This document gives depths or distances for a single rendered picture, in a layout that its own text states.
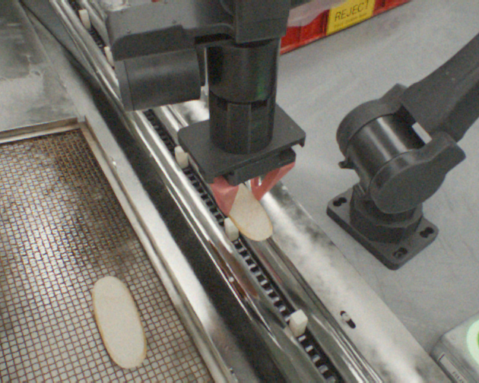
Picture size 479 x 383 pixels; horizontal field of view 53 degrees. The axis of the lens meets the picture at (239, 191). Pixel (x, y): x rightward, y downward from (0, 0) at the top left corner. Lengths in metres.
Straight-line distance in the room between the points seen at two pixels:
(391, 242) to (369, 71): 0.38
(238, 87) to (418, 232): 0.35
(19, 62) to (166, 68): 0.51
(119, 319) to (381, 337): 0.25
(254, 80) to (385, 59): 0.59
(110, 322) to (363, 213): 0.31
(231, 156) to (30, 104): 0.39
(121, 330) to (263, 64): 0.26
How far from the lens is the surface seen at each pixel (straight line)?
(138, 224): 0.55
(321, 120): 0.78
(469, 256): 0.66
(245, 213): 0.49
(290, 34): 0.91
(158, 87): 0.35
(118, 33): 0.34
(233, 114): 0.39
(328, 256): 0.55
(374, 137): 0.52
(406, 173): 0.49
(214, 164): 0.41
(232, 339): 0.54
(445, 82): 0.52
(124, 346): 0.46
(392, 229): 0.59
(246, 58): 0.36
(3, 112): 0.73
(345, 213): 0.63
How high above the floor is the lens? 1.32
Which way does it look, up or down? 49 degrees down
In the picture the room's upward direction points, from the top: straight up
